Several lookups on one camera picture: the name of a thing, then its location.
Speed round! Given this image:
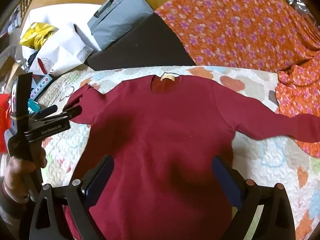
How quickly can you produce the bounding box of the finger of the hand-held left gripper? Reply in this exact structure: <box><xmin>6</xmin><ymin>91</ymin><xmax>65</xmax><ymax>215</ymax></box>
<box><xmin>30</xmin><ymin>105</ymin><xmax>58</xmax><ymax>118</ymax></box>
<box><xmin>32</xmin><ymin>105</ymin><xmax>82</xmax><ymax>128</ymax></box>

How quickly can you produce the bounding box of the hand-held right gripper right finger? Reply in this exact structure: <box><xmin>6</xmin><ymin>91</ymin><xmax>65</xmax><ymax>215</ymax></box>
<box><xmin>212</xmin><ymin>156</ymin><xmax>297</xmax><ymax>240</ymax></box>

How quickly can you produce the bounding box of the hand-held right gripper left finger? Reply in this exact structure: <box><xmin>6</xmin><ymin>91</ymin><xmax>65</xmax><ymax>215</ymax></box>
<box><xmin>29</xmin><ymin>154</ymin><xmax>115</xmax><ymax>240</ymax></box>

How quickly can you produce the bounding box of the dark red sweater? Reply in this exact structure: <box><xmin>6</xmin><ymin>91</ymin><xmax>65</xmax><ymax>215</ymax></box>
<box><xmin>64</xmin><ymin>72</ymin><xmax>320</xmax><ymax>240</ymax></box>

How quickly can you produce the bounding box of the person's left hand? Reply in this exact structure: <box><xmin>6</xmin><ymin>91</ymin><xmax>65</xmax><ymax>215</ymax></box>
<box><xmin>4</xmin><ymin>142</ymin><xmax>47</xmax><ymax>203</ymax></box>

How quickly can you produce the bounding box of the teal box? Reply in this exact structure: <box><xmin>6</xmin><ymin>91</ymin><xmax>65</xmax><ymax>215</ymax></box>
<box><xmin>27</xmin><ymin>99</ymin><xmax>41</xmax><ymax>116</ymax></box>

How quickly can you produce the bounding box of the red shiny packet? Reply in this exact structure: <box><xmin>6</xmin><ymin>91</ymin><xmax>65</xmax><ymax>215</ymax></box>
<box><xmin>0</xmin><ymin>94</ymin><xmax>13</xmax><ymax>153</ymax></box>

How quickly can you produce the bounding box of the light blue dotted box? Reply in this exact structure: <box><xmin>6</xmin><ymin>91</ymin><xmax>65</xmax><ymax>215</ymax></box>
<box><xmin>30</xmin><ymin>74</ymin><xmax>53</xmax><ymax>101</ymax></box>

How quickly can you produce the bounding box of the heart print quilt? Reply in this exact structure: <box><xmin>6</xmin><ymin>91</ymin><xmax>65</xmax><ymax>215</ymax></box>
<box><xmin>37</xmin><ymin>65</ymin><xmax>320</xmax><ymax>240</ymax></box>

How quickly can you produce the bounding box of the white paper bag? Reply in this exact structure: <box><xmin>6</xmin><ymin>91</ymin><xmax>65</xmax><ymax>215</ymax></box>
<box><xmin>21</xmin><ymin>9</ymin><xmax>101</xmax><ymax>78</ymax></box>

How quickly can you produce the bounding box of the yellow plastic bag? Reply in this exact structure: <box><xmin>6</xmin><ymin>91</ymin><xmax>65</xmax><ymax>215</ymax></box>
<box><xmin>19</xmin><ymin>22</ymin><xmax>59</xmax><ymax>51</ymax></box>

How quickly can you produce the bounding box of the dark sofa cushion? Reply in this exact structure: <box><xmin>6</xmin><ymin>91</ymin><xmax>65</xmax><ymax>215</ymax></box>
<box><xmin>85</xmin><ymin>12</ymin><xmax>196</xmax><ymax>71</ymax></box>

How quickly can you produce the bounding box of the grey fabric bag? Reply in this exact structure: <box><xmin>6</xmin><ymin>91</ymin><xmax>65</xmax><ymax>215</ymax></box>
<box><xmin>87</xmin><ymin>0</ymin><xmax>154</xmax><ymax>51</ymax></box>

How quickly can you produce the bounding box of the orange floral blanket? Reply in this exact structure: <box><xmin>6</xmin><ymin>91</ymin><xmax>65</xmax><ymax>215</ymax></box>
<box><xmin>154</xmin><ymin>0</ymin><xmax>320</xmax><ymax>158</ymax></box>

